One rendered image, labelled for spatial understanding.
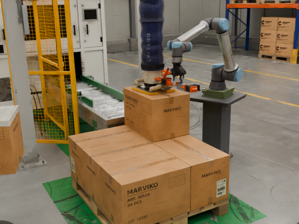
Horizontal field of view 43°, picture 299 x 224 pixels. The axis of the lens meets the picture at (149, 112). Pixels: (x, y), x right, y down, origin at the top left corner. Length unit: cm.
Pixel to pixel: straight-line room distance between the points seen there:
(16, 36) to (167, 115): 182
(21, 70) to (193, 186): 226
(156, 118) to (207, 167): 67
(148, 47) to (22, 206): 186
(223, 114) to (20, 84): 222
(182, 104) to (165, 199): 97
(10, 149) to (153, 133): 127
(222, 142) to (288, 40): 749
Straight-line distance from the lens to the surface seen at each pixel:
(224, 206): 338
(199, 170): 304
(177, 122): 352
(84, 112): 456
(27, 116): 440
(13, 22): 423
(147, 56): 352
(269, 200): 371
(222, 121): 422
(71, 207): 359
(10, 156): 283
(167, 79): 339
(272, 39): 1186
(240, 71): 407
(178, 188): 298
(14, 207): 375
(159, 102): 335
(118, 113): 440
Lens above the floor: 179
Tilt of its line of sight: 17 degrees down
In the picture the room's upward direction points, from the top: 1 degrees counter-clockwise
